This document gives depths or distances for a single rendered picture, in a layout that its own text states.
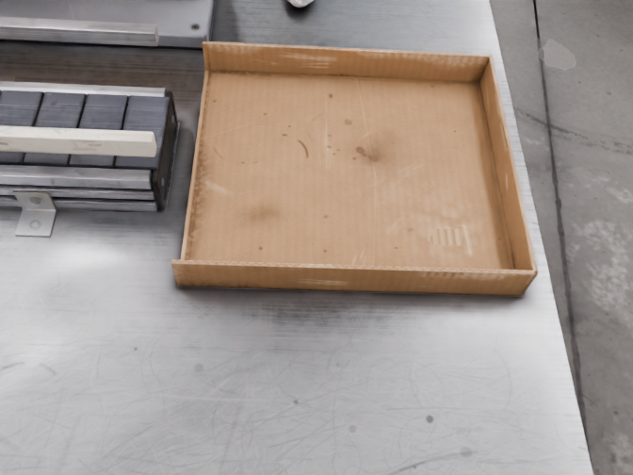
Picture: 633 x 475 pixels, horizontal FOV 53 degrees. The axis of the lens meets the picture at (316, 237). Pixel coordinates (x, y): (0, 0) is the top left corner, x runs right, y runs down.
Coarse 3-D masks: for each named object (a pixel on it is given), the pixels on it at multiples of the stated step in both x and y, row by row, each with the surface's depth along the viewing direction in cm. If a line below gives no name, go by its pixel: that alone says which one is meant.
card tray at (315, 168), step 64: (256, 64) 66; (320, 64) 66; (384, 64) 66; (448, 64) 66; (256, 128) 63; (320, 128) 64; (384, 128) 64; (448, 128) 65; (192, 192) 58; (256, 192) 59; (320, 192) 59; (384, 192) 60; (448, 192) 60; (512, 192) 57; (192, 256) 55; (256, 256) 55; (320, 256) 56; (384, 256) 56; (448, 256) 56; (512, 256) 57
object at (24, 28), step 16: (0, 32) 51; (16, 32) 51; (32, 32) 51; (48, 32) 51; (64, 32) 51; (80, 32) 51; (96, 32) 51; (112, 32) 51; (128, 32) 51; (144, 32) 51
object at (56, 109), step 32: (0, 96) 58; (32, 96) 57; (64, 96) 58; (96, 96) 58; (96, 128) 56; (128, 128) 56; (160, 128) 56; (0, 160) 53; (32, 160) 54; (64, 160) 54; (96, 160) 54; (128, 160) 54
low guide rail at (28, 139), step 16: (0, 128) 51; (16, 128) 51; (32, 128) 51; (48, 128) 51; (64, 128) 51; (0, 144) 51; (16, 144) 51; (32, 144) 51; (48, 144) 51; (64, 144) 51; (80, 144) 51; (96, 144) 51; (112, 144) 51; (128, 144) 51; (144, 144) 51
